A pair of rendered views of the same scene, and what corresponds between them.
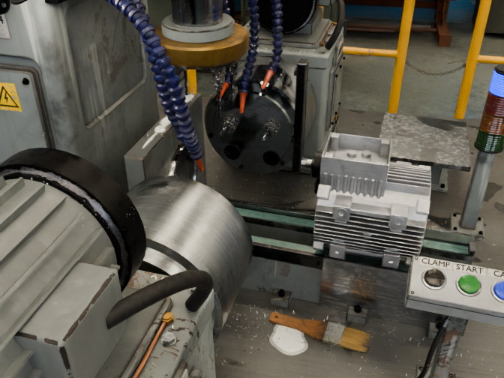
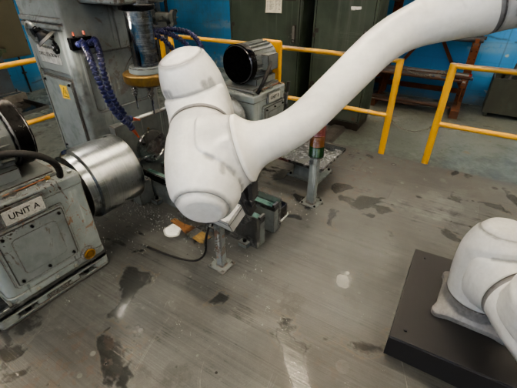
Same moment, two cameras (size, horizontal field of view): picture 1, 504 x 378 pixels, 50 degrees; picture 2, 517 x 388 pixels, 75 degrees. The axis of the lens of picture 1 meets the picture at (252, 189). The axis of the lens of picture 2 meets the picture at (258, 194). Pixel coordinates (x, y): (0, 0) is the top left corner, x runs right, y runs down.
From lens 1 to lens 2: 0.74 m
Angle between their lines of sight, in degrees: 16
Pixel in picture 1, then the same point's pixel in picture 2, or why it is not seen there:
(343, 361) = (188, 244)
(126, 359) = (15, 184)
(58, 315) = not seen: outside the picture
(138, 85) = (143, 98)
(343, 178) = not seen: hidden behind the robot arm
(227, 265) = (113, 175)
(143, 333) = (30, 178)
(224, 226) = (120, 158)
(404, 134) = (301, 148)
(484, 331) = (269, 249)
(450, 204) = not seen: hidden behind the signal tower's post
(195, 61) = (134, 83)
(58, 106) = (81, 98)
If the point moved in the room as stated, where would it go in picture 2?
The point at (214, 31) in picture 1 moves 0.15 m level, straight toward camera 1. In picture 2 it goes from (145, 70) to (120, 81)
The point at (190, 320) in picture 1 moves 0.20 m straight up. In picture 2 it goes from (55, 180) to (28, 110)
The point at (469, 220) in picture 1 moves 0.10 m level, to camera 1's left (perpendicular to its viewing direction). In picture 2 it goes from (309, 198) to (286, 194)
